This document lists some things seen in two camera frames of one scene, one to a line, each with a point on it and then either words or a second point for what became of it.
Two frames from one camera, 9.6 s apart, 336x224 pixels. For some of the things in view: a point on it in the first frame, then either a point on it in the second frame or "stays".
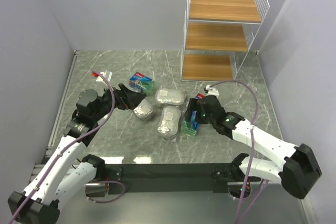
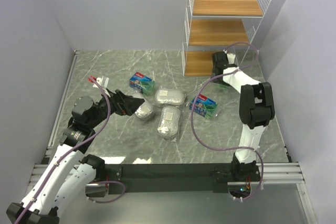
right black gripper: (196, 107) to (219, 61)
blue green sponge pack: (142, 82) stays
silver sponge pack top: (169, 96) stays
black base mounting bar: (145, 178) stays
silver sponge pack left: (144, 109) stays
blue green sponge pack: (190, 129) to (220, 83)
